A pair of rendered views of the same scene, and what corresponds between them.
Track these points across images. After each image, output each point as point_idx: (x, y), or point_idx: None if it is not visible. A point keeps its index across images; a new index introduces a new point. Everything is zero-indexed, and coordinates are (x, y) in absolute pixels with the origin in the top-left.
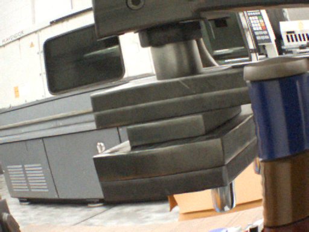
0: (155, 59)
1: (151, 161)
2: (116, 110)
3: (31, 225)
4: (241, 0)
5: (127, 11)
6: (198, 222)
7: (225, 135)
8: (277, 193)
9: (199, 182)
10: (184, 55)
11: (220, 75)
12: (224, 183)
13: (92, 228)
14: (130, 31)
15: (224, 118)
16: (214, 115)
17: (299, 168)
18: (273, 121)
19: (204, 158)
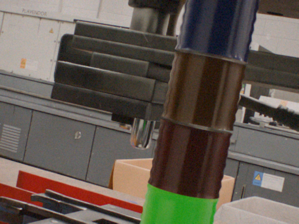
0: (133, 16)
1: (99, 77)
2: (90, 38)
3: None
4: None
5: None
6: (119, 194)
7: (160, 81)
8: (183, 84)
9: (126, 107)
10: (156, 20)
11: (175, 40)
12: (145, 117)
13: (34, 169)
14: None
15: (165, 79)
16: (158, 70)
17: (211, 70)
18: (199, 17)
19: (137, 90)
